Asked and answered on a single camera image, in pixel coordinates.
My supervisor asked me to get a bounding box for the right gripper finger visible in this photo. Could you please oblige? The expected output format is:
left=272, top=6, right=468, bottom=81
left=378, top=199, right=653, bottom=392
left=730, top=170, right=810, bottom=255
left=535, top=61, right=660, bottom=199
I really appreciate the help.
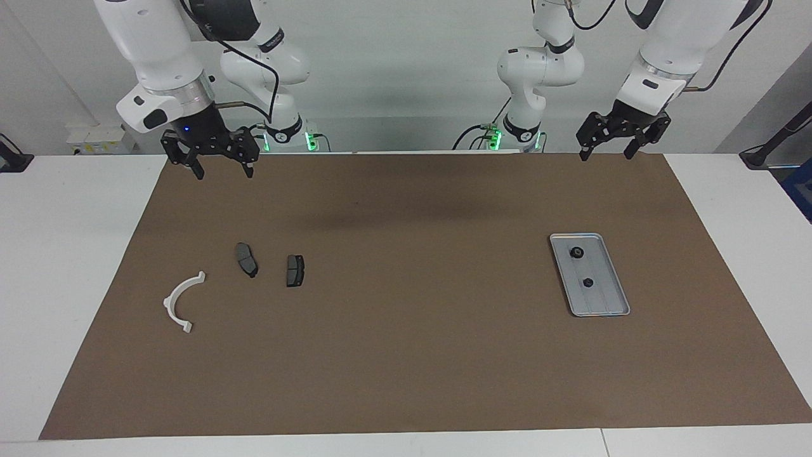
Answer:
left=160, top=129, right=205, bottom=181
left=228, top=127, right=261, bottom=179

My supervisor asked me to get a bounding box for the curved dark brake pad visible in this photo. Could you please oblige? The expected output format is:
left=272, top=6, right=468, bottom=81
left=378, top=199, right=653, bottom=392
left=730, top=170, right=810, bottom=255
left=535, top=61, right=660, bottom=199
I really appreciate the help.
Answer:
left=235, top=242, right=259, bottom=279

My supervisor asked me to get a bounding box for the white semicircular plastic bracket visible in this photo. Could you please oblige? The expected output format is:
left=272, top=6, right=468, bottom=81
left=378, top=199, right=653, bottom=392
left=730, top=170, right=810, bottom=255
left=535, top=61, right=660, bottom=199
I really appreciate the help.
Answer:
left=163, top=271, right=207, bottom=334

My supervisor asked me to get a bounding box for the black stand with pole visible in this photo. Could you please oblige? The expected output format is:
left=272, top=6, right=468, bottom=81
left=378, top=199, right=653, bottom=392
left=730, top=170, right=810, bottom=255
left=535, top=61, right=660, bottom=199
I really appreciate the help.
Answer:
left=739, top=102, right=812, bottom=169

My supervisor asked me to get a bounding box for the blue box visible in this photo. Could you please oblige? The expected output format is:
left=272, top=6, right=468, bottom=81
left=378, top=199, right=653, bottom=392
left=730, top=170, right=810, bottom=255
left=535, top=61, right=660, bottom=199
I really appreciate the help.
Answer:
left=780, top=159, right=812, bottom=223

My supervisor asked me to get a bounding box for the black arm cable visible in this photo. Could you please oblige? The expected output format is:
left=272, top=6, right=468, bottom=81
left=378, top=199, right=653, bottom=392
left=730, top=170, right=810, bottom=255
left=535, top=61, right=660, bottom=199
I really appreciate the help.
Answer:
left=568, top=0, right=773, bottom=94
left=180, top=0, right=280, bottom=124

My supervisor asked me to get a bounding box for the silver metal tray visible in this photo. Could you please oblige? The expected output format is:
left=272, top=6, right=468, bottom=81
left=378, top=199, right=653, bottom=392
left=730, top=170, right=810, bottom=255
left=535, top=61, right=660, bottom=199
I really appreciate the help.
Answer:
left=549, top=233, right=631, bottom=317

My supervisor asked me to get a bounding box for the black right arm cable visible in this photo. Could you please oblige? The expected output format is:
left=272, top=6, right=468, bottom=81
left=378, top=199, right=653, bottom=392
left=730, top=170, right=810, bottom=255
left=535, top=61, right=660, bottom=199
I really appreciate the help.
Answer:
left=180, top=0, right=280, bottom=124

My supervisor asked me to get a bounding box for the black base cable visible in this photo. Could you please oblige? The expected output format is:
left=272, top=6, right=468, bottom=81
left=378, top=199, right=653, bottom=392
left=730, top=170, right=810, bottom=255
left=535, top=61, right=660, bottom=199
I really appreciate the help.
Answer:
left=452, top=95, right=512, bottom=151

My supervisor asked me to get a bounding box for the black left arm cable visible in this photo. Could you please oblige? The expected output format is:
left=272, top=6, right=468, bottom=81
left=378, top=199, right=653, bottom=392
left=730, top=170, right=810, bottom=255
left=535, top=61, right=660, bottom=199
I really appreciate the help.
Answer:
left=568, top=0, right=773, bottom=94

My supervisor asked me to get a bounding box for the black table clamp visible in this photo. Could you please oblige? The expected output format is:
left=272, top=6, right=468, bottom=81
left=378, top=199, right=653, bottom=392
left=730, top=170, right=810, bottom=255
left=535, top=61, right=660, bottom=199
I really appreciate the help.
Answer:
left=0, top=133, right=34, bottom=173

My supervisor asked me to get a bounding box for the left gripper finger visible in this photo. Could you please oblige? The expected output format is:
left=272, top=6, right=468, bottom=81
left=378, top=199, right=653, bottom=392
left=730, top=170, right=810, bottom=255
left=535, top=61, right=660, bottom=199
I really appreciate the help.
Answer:
left=576, top=112, right=620, bottom=162
left=623, top=113, right=672, bottom=161

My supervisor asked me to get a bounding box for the brown paper table mat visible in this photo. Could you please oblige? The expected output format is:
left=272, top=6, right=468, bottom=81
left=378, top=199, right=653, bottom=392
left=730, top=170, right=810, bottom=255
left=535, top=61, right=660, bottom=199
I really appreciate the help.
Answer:
left=38, top=151, right=812, bottom=440

